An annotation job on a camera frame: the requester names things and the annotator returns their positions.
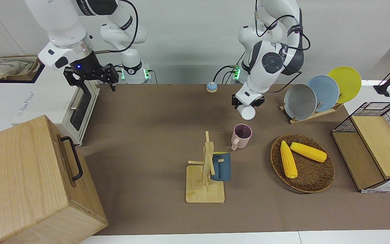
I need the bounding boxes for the brown table mat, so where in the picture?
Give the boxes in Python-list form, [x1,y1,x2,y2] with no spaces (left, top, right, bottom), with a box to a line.
[77,83,390,236]

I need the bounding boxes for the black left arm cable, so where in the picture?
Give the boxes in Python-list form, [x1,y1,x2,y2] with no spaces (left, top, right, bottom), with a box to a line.
[253,0,311,52]

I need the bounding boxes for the wooden plate rack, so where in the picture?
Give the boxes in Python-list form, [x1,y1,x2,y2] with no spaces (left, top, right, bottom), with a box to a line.
[279,101,345,125]

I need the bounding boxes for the black base power cable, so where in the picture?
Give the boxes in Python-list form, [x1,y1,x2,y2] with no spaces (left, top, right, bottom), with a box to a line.
[213,64,239,84]

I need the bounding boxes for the white toaster oven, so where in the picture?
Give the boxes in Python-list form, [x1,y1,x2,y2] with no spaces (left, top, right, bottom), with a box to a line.
[10,82,101,146]

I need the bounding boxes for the round brown wicker basket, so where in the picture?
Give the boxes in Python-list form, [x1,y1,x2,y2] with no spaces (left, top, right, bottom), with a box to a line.
[270,134,336,194]

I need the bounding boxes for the wooden cabinet box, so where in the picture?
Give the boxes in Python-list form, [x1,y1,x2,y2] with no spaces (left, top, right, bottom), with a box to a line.
[0,115,109,244]

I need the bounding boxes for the wooden mug tree stand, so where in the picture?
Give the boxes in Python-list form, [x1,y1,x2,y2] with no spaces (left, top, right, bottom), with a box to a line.
[186,131,226,204]

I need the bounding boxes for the beige cloth bag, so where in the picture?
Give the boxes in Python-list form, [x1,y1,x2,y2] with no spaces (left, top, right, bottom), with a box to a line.
[0,55,43,81]

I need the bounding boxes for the pink mug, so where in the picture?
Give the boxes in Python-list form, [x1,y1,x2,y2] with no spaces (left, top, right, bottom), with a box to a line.
[231,124,253,151]

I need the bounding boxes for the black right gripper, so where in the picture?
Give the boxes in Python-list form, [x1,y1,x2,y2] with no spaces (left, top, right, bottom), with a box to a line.
[64,51,120,95]

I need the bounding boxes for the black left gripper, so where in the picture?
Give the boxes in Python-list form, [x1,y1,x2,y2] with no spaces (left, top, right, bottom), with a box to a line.
[232,95,265,108]

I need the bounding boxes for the wire grid storage box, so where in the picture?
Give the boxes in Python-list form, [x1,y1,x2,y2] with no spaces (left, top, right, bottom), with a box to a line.
[331,101,390,194]

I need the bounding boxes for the light blue plate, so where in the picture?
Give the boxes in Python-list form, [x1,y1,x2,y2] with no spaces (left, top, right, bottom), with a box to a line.
[306,75,340,113]

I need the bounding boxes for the yellow corn cob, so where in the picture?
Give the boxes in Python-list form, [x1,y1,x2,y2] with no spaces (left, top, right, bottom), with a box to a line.
[290,142,328,163]
[280,140,298,179]

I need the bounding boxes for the yellow plate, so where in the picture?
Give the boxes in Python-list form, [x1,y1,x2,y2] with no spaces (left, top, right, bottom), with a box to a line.
[327,66,362,104]

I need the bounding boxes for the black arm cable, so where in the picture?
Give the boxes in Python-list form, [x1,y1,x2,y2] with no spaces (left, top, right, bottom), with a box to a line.
[93,0,139,55]
[253,0,311,52]

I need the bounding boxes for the dark teal mug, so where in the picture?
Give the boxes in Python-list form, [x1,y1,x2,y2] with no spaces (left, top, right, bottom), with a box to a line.
[210,151,232,182]

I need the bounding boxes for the black cabinet handle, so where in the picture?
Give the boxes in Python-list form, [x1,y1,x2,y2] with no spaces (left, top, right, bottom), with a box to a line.
[60,136,84,181]

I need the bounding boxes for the grey plate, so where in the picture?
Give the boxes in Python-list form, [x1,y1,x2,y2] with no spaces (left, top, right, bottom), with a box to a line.
[283,83,318,121]

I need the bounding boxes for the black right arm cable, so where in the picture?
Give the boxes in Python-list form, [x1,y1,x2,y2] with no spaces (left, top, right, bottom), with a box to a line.
[93,0,139,55]

